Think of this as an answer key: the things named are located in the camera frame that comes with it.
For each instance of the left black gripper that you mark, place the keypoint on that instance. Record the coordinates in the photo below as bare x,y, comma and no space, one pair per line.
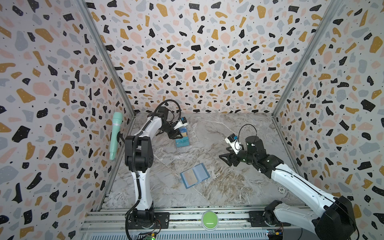
174,134

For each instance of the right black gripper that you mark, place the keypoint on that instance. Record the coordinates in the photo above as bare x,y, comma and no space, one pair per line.
235,157

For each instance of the blue leather card holder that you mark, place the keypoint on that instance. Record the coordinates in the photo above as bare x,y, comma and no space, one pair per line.
201,173

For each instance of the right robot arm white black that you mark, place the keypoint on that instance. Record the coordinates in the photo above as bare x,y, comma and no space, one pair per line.
329,217

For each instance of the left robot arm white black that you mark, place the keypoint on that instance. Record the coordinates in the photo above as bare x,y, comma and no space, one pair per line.
139,158

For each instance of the clear box with cards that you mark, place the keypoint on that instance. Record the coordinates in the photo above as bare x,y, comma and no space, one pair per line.
184,141

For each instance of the black microphone stand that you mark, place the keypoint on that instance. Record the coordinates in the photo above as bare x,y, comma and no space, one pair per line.
120,138

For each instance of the mint green microphone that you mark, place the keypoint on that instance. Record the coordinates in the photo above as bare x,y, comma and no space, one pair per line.
116,126

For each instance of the green push button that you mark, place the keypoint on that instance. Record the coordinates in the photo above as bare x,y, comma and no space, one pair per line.
210,220

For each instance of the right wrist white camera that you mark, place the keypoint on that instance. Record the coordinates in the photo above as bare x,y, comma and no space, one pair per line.
233,141

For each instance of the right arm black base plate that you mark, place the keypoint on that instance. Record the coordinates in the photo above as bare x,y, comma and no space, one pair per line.
264,219

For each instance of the white ventilated cable duct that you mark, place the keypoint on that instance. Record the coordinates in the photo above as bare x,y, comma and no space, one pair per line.
191,235

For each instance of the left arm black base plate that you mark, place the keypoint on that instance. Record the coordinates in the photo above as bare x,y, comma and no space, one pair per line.
142,220

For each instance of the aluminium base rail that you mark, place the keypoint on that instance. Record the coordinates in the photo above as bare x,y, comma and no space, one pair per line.
182,219

